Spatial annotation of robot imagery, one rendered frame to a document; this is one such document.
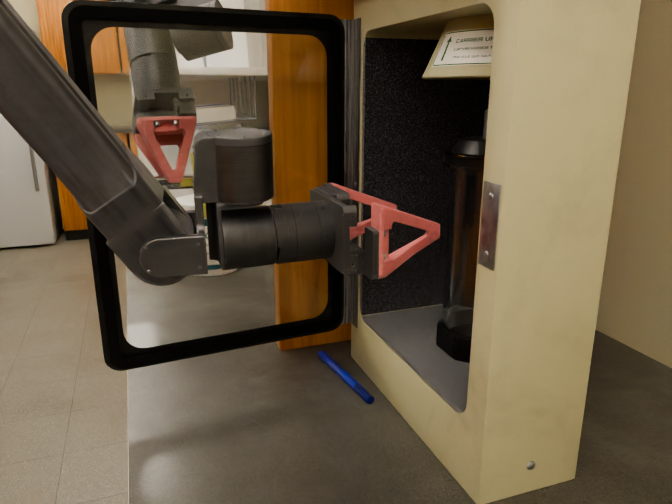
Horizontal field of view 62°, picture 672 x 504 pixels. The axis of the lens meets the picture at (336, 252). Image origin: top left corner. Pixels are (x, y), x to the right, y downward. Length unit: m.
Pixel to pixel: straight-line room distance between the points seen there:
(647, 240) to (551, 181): 0.47
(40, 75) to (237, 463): 0.40
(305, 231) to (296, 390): 0.27
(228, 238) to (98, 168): 0.12
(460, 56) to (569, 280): 0.22
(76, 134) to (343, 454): 0.40
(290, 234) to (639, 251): 0.59
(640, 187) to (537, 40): 0.52
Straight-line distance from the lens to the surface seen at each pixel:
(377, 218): 0.50
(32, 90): 0.49
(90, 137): 0.49
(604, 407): 0.77
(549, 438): 0.58
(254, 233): 0.51
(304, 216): 0.52
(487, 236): 0.47
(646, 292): 0.95
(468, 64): 0.55
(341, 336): 0.86
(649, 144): 0.93
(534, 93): 0.46
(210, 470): 0.62
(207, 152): 0.50
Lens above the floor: 1.31
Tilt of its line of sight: 16 degrees down
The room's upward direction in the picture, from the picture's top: straight up
